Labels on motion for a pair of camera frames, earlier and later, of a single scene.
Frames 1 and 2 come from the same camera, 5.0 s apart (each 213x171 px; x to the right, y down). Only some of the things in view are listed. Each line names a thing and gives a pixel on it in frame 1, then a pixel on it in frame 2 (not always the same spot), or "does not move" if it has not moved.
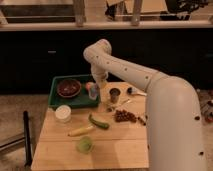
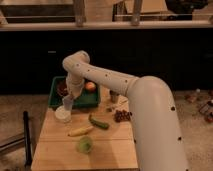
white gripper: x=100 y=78 -> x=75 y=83
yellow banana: x=81 y=131 does not move
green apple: x=85 y=145 does not move
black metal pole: x=27 y=148 does not move
